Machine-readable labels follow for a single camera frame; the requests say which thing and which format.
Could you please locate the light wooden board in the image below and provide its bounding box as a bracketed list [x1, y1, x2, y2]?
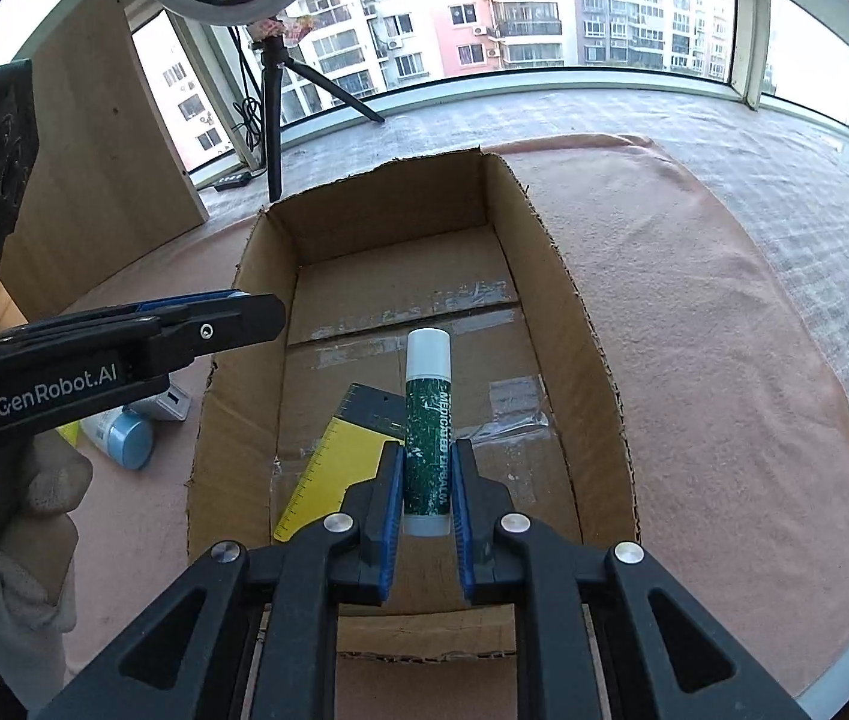
[0, 0, 209, 323]

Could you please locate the yellow black ruler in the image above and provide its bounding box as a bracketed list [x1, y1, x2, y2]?
[274, 382, 406, 545]

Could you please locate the black tripod cable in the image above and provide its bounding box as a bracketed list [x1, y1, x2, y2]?
[233, 22, 269, 167]

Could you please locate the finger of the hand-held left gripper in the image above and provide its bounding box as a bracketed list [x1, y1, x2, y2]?
[0, 292, 286, 376]
[64, 289, 253, 316]

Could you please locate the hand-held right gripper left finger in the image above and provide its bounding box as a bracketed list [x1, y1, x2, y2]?
[34, 441, 404, 720]

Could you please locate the white bottle with blue cap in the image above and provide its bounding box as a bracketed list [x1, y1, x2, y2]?
[79, 405, 155, 470]

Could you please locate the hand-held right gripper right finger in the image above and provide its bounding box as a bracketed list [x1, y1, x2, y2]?
[450, 439, 815, 720]

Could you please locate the black tripod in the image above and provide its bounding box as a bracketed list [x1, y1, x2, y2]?
[248, 15, 386, 203]

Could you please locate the white window frame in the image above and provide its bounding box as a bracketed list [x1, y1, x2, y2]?
[94, 0, 849, 173]

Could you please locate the pink mat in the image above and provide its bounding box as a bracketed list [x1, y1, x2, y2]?
[64, 133, 849, 698]

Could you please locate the small white box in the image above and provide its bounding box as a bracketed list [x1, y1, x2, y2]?
[128, 382, 191, 422]

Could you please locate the person's left hand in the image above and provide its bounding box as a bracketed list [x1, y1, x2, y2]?
[0, 427, 95, 706]

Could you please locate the green white lip balm tube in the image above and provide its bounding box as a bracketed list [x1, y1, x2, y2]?
[403, 328, 455, 537]

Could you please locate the brown cardboard box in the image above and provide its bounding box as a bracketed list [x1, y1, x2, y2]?
[185, 150, 641, 657]

